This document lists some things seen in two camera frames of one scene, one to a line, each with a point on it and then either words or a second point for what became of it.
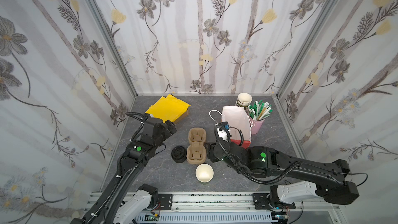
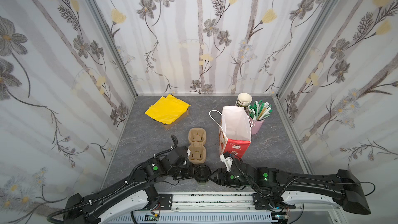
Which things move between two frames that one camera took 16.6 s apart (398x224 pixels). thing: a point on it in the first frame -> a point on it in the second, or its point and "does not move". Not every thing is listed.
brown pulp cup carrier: x=196 y=152 does not move
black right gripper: x=212 y=151 -> x=218 y=177
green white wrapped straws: x=259 y=110 does not move
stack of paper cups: x=244 y=100 does not move
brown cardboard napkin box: x=185 y=114 does not move
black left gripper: x=168 y=127 -> x=188 y=171
